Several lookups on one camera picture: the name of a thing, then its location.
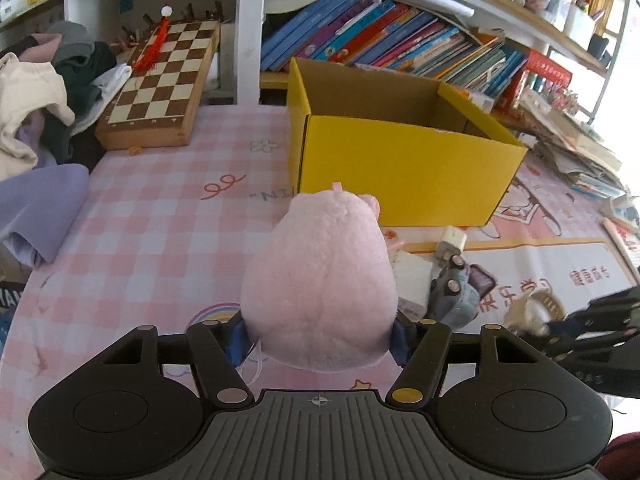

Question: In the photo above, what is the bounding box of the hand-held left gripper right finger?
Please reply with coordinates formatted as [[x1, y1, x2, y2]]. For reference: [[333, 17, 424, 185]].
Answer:
[[386, 319, 546, 406]]

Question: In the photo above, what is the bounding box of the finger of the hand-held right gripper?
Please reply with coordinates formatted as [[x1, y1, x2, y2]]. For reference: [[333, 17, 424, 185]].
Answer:
[[542, 332, 640, 361], [550, 287, 640, 341]]

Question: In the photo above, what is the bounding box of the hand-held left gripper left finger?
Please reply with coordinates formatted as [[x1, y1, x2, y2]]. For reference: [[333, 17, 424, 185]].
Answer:
[[102, 321, 256, 406]]

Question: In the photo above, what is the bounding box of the white square block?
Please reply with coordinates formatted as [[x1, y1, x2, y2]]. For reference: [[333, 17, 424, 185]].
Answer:
[[390, 250, 436, 318]]

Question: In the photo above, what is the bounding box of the grey-blue toy car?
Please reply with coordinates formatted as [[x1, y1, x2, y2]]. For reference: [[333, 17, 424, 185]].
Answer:
[[425, 255, 496, 328]]

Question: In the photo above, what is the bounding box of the pink plush toy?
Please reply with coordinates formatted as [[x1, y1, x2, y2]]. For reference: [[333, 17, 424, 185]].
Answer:
[[241, 182, 399, 373]]

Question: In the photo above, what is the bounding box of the yellow cardboard box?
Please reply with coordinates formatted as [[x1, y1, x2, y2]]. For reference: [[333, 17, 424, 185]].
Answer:
[[286, 57, 528, 227]]

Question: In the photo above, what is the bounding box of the pink checked desktop cloth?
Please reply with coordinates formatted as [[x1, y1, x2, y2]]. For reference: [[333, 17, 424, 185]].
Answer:
[[0, 105, 640, 411]]

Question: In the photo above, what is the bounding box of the pink-edged booklet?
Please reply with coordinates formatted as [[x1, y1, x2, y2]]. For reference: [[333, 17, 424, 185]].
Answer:
[[602, 217, 640, 266]]

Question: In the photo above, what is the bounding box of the person's dark red clothing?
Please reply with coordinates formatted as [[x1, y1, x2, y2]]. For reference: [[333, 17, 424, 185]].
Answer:
[[602, 432, 640, 480]]

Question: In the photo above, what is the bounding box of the stack of papers and books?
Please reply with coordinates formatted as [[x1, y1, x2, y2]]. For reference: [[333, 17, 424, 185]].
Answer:
[[520, 95, 626, 201]]

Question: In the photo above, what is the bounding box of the black lettered box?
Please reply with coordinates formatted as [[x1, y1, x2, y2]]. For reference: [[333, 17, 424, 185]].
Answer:
[[0, 280, 26, 308]]

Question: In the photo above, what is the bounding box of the lavender cloth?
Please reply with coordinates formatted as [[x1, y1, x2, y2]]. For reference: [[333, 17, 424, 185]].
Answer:
[[0, 165, 91, 266]]

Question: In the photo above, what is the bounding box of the red book box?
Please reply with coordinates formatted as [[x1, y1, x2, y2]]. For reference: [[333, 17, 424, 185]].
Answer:
[[500, 50, 573, 113]]

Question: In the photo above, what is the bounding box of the orange and white box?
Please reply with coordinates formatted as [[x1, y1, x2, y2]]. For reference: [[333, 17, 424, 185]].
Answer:
[[457, 87, 496, 111]]

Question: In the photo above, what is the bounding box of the wooden chessboard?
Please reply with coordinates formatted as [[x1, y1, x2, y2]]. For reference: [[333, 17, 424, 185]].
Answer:
[[95, 20, 222, 151]]

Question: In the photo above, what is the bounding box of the white cloth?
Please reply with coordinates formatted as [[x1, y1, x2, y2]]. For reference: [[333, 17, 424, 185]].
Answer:
[[75, 62, 133, 131]]

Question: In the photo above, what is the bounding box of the white pen holder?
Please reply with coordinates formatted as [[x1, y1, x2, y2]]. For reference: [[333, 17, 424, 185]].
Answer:
[[565, 2, 596, 46]]

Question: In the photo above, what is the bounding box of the red tassel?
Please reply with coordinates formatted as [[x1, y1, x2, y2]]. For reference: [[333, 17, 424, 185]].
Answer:
[[131, 5, 173, 73]]

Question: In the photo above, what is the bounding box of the row of colourful books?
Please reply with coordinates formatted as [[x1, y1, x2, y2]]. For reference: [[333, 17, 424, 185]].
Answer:
[[260, 0, 528, 98]]

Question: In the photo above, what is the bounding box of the white bookshelf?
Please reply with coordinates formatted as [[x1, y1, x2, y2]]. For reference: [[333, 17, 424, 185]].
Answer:
[[0, 0, 631, 111]]

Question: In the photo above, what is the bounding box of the dark clothes pile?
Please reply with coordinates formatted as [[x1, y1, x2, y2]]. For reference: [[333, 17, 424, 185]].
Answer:
[[10, 20, 133, 163]]

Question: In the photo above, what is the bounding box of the dark wooden rack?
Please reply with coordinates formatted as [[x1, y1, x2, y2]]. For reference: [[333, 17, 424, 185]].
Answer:
[[117, 2, 223, 51]]

